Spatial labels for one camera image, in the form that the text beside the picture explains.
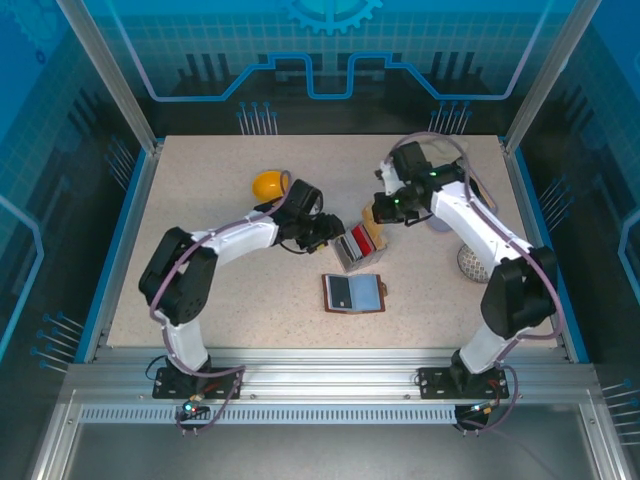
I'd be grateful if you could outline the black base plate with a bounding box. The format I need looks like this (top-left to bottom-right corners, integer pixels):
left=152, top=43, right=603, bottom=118
left=152, top=366, right=245, bottom=401
left=417, top=366, right=511, bottom=401

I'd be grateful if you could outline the grey card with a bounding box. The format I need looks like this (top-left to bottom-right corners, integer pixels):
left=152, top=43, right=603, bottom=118
left=337, top=234, right=361, bottom=264

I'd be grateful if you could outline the patterned ball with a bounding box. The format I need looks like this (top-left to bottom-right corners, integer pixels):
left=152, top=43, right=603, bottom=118
left=456, top=243, right=490, bottom=285

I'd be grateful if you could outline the plain black card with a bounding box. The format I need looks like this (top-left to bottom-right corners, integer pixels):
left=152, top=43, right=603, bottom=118
left=327, top=275, right=354, bottom=307

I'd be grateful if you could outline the aluminium side rail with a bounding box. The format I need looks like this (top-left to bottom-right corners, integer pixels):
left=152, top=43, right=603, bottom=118
left=82, top=142, right=166, bottom=364
left=502, top=142, right=591, bottom=364

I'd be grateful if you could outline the aluminium front rail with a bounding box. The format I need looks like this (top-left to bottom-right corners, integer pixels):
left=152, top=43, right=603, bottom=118
left=64, top=347, right=599, bottom=404

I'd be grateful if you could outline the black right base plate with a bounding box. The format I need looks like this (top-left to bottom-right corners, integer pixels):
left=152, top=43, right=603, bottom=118
left=417, top=366, right=511, bottom=401

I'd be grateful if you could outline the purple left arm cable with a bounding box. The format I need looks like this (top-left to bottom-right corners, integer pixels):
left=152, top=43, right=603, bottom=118
left=149, top=169, right=294, bottom=437

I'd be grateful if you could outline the aluminium frame post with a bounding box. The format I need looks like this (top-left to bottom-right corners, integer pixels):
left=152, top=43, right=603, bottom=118
left=502, top=0, right=606, bottom=154
left=54, top=0, right=164, bottom=154

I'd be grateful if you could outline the slotted cable duct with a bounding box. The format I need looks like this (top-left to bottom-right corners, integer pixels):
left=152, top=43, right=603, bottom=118
left=79, top=405, right=461, bottom=426

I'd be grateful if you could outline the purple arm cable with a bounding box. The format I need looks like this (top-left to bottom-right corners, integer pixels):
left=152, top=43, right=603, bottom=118
left=149, top=169, right=294, bottom=437
left=389, top=130, right=566, bottom=436

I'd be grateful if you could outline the brown leather card holder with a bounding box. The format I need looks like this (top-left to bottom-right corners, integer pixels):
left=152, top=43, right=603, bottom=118
left=321, top=272, right=390, bottom=315

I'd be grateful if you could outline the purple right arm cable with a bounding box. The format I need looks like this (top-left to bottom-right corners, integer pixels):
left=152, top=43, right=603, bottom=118
left=389, top=130, right=566, bottom=436

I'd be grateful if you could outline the tan card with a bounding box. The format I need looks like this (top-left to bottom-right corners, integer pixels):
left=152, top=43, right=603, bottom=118
left=362, top=199, right=389, bottom=251

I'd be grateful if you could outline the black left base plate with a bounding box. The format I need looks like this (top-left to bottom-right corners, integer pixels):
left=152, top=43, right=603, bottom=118
left=152, top=366, right=245, bottom=401

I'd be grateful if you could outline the red card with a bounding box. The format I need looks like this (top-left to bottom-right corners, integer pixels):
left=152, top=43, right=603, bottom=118
left=351, top=224, right=374, bottom=256

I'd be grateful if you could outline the yellow bowl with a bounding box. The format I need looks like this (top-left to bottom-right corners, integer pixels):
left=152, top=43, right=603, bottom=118
left=250, top=170, right=294, bottom=204

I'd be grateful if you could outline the clear plastic card box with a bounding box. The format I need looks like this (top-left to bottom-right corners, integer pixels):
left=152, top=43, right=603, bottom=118
left=332, top=219, right=390, bottom=274

